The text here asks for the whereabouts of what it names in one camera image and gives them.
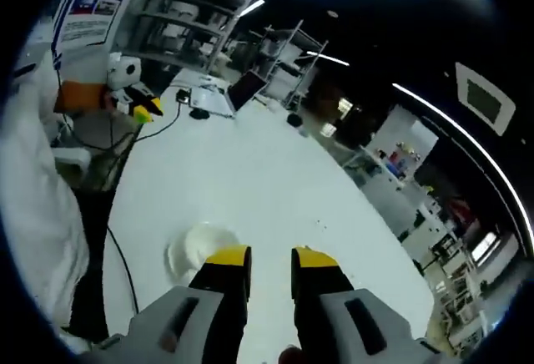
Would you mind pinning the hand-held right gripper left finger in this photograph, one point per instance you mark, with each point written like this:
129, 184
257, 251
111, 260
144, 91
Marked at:
183, 322

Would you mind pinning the black computer mouse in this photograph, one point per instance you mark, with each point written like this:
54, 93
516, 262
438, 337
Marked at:
199, 113

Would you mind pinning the ceiling air conditioner vent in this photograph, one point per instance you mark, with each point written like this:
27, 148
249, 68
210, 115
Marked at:
484, 97

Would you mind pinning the white saucer coffee tray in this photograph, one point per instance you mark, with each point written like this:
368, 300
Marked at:
177, 261

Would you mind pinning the colourful items on cabinet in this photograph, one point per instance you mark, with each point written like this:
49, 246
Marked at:
402, 159

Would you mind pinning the person's right hand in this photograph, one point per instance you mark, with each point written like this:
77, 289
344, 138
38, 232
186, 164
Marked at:
292, 356

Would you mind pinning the silver laptop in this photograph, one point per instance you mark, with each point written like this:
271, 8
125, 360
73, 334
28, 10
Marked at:
233, 97

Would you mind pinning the white pillar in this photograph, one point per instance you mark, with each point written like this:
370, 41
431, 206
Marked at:
400, 126

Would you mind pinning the large metal shelf rack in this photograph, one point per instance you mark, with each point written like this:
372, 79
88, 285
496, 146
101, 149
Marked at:
187, 17

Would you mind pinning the white tabletop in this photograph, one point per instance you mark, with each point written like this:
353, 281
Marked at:
250, 180

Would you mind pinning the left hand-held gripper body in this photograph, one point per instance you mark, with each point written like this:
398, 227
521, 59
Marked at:
125, 69

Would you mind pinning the small black adapter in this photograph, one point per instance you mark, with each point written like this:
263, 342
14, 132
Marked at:
182, 96

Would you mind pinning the long ceiling light strip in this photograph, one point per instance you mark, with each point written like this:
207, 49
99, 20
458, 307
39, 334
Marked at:
471, 143

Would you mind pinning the wall poster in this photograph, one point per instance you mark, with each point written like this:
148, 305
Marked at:
96, 1

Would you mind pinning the small metal shelf rack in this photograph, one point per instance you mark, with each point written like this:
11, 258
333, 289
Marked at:
292, 61

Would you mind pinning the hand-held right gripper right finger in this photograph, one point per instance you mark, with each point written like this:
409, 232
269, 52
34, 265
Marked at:
367, 326

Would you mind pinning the grey chair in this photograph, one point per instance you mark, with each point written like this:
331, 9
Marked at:
94, 130

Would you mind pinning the short ceiling light strip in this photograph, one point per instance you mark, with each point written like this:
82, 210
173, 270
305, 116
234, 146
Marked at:
329, 58
252, 6

